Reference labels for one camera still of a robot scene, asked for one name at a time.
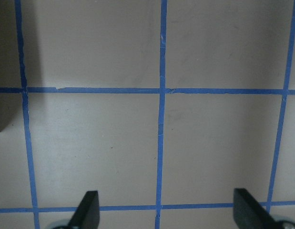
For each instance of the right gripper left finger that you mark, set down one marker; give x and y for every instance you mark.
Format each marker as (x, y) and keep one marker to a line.
(87, 214)

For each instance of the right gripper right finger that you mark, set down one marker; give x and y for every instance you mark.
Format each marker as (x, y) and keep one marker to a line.
(248, 213)

